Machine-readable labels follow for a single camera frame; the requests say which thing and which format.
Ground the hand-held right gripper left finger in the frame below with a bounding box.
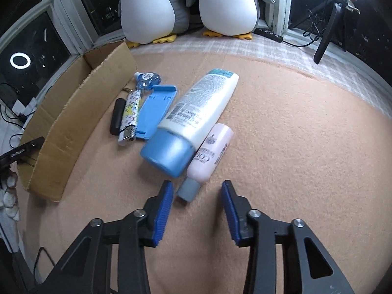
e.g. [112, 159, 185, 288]
[37, 180, 174, 294]

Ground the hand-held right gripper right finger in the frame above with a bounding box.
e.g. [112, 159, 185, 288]
[221, 180, 356, 294]

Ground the cardboard box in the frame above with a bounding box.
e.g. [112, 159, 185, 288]
[19, 41, 137, 203]

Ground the small pink bottle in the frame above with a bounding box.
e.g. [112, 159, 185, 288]
[176, 123, 235, 203]

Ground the patterned lighter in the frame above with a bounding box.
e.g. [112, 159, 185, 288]
[117, 90, 143, 146]

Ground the black cylindrical stick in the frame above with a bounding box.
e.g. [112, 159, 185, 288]
[109, 98, 126, 136]

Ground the white tube with blue cap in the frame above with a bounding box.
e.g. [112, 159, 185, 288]
[140, 68, 239, 179]

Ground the white power strip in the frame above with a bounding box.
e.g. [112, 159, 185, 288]
[12, 96, 37, 120]

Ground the blue phone stand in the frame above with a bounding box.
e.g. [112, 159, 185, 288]
[135, 85, 178, 141]

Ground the clear blue sanitizer bottle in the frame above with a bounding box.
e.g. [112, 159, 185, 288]
[122, 72, 161, 93]

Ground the checkered cloth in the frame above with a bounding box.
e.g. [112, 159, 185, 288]
[129, 32, 392, 123]

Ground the large plush penguin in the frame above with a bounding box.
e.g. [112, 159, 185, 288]
[117, 0, 198, 45]

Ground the small plush penguin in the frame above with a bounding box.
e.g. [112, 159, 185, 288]
[185, 0, 276, 41]

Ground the black ring light cable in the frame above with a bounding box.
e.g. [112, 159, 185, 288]
[282, 6, 326, 48]

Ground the black inline cable remote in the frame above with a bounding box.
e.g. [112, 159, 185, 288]
[254, 28, 284, 43]

